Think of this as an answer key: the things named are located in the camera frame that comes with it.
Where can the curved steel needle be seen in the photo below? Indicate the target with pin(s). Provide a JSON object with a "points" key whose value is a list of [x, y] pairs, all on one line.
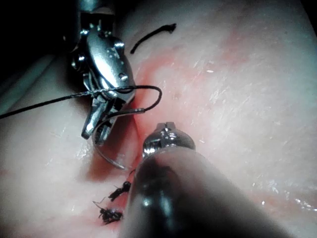
{"points": [[109, 153]]}

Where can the dark left arm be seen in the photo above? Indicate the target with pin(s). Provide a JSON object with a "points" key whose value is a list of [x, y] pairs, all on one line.
{"points": [[188, 198]]}

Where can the right arm needle driver jaw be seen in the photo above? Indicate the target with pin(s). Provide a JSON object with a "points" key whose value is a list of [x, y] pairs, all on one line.
{"points": [[109, 124], [92, 120]]}

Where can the short cut black thread piece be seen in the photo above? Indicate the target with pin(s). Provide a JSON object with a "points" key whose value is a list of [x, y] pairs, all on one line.
{"points": [[151, 37]]}

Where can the left arm needle driver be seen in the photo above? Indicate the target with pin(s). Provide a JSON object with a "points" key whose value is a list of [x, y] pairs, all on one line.
{"points": [[168, 140]]}

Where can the tissue pad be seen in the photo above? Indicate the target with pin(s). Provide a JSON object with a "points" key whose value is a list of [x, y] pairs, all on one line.
{"points": [[235, 99]]}

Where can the right arm needle driver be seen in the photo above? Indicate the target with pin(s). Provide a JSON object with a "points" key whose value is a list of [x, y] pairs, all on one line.
{"points": [[106, 57]]}

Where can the black stitching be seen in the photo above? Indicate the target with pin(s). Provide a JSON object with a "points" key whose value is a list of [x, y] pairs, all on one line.
{"points": [[112, 205]]}

